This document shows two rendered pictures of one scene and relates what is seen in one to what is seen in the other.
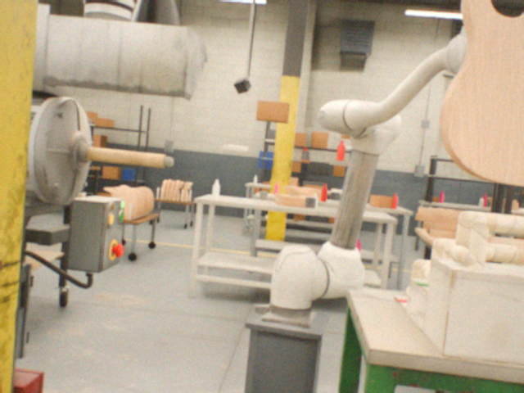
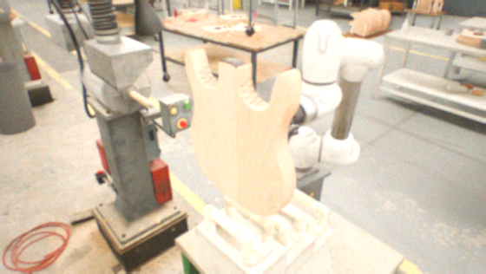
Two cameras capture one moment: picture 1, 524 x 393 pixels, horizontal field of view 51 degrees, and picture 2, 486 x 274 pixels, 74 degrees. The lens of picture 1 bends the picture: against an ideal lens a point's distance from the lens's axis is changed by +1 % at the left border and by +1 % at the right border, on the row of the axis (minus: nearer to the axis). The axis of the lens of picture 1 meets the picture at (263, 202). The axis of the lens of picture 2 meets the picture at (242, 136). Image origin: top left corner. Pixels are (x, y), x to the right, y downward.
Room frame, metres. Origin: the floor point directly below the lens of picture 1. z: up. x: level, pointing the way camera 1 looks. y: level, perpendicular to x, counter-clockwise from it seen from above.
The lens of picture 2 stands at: (0.62, -1.01, 1.89)
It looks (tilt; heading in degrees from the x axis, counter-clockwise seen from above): 31 degrees down; 44
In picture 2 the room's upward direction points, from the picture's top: straight up
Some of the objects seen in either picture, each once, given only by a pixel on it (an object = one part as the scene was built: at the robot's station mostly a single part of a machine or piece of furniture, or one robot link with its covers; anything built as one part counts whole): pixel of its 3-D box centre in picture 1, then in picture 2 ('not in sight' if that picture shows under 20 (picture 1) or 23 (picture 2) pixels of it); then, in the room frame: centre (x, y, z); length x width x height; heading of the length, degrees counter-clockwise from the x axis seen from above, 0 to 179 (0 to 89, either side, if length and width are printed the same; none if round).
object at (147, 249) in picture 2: not in sight; (141, 223); (1.32, 0.71, 0.12); 0.61 x 0.51 x 0.25; 176
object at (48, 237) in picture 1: (60, 233); (158, 114); (1.50, 0.55, 1.02); 0.19 x 0.04 x 0.04; 176
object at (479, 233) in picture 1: (478, 246); (210, 220); (1.07, -0.43, 1.15); 0.03 x 0.03 x 0.09
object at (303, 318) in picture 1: (284, 310); (297, 163); (2.02, -0.12, 0.73); 0.22 x 0.18 x 0.06; 78
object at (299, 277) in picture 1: (295, 274); (304, 146); (2.02, -0.15, 0.87); 0.18 x 0.16 x 0.22; 122
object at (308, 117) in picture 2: not in sight; (299, 111); (1.36, -0.52, 1.46); 0.09 x 0.06 x 0.09; 89
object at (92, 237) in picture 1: (69, 241); (167, 115); (1.55, 0.54, 0.99); 0.24 x 0.21 x 0.26; 86
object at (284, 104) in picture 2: not in sight; (280, 93); (1.10, -0.65, 1.64); 0.07 x 0.04 x 0.10; 89
